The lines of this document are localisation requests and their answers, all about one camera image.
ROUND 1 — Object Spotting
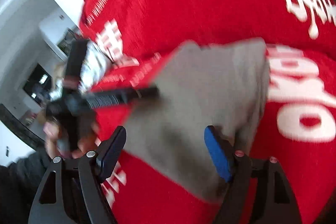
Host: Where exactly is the person's left hand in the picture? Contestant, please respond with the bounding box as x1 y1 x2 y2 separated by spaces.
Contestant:
42 118 100 160

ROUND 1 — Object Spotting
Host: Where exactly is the red wedding quilt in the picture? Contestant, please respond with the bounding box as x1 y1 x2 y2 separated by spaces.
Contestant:
80 0 335 223

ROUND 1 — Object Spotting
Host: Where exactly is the white floral bedding bundle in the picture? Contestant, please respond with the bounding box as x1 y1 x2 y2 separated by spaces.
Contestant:
50 39 112 101

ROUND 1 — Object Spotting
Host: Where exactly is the grey knitted garment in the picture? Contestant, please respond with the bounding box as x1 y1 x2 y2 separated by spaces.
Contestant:
125 38 269 201

